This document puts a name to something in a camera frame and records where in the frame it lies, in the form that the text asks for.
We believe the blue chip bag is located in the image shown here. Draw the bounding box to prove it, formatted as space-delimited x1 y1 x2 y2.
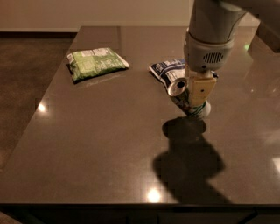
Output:
148 58 219 93

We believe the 7up soda can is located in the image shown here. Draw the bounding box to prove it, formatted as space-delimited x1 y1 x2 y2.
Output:
171 91 211 119

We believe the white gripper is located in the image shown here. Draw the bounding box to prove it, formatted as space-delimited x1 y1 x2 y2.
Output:
184 31 234 107

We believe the green chip bag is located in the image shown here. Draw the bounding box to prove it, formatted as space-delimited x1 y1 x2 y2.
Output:
66 47 130 82

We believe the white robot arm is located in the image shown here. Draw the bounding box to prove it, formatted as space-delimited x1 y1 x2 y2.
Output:
184 0 280 107

